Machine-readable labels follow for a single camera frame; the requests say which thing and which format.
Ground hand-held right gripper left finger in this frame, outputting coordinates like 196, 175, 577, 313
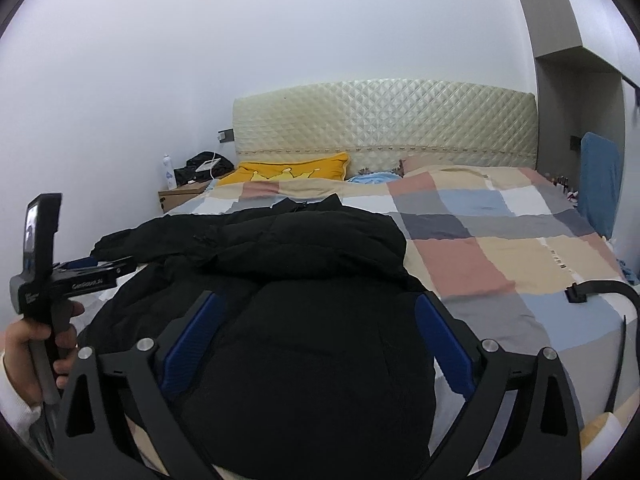
54, 290, 231, 480

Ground black bag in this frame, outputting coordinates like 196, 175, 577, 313
172, 151, 236, 186

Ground light blue cloth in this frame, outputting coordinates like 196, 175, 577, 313
347, 172, 403, 185

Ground black strap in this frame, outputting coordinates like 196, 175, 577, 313
565, 280, 640, 411

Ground yellow pillow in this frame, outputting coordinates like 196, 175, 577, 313
217, 152, 351, 187

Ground person's left hand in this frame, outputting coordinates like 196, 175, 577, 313
2, 302, 87, 392

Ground patterned pillow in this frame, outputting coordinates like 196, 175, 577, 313
350, 161, 405, 177

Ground person's left forearm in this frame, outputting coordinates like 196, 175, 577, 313
0, 350, 45, 436

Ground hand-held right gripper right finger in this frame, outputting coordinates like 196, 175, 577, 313
414, 291, 583, 480

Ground cream quilted headboard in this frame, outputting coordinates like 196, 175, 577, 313
232, 79, 538, 173

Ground checkered bed blanket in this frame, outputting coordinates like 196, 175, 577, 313
75, 165, 640, 480

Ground blue towel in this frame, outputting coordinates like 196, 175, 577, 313
580, 132, 623, 238

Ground wooden nightstand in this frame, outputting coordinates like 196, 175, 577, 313
159, 180, 216, 213

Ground grey wardrobe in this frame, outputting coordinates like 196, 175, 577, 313
520, 0, 640, 241

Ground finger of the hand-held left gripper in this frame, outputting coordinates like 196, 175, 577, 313
97, 255, 137, 277
59, 256, 101, 273

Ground row of small bottles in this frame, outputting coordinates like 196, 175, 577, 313
545, 172, 581, 202

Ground black puffer jacket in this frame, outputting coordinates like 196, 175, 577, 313
90, 192, 438, 480

